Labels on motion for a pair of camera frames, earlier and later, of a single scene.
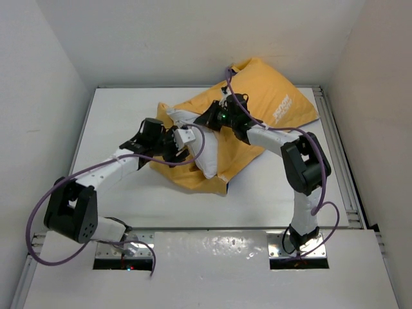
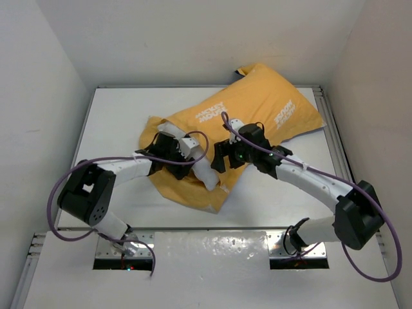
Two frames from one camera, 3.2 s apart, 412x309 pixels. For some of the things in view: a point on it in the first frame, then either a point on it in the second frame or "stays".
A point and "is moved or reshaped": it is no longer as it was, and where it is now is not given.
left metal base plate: [132, 245] stays
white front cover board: [214, 270] stays
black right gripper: [208, 119] to [225, 148]
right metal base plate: [275, 249] stays
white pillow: [206, 162] is moved or reshaped
